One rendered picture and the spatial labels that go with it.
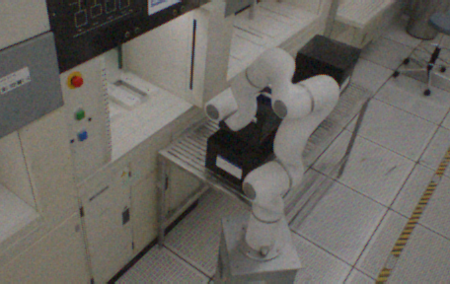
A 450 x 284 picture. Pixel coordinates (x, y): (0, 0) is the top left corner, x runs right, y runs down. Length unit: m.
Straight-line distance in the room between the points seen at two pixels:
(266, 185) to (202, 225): 1.40
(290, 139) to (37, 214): 1.02
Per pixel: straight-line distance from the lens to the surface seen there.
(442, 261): 3.24
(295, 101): 1.32
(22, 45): 1.51
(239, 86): 1.58
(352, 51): 2.81
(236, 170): 2.07
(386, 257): 3.09
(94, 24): 1.67
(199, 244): 2.86
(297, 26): 3.30
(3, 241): 1.89
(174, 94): 2.46
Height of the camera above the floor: 2.28
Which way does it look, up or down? 40 degrees down
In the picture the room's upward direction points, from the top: 7 degrees clockwise
